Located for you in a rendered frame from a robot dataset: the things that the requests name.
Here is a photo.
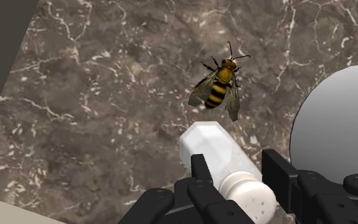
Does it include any white round plate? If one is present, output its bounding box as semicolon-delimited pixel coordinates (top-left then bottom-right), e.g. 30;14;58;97
289;62;358;185

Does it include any white salt shaker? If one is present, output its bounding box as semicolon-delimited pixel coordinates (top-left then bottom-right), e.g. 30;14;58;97
179;121;277;224

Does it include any yellow black bee figure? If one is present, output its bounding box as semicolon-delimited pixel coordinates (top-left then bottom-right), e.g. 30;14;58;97
185;41;251;122

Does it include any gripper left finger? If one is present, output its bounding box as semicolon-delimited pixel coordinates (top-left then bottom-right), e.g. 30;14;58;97
118;153;256;224

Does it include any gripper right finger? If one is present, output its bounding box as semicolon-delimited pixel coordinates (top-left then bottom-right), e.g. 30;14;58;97
261;149;358;224

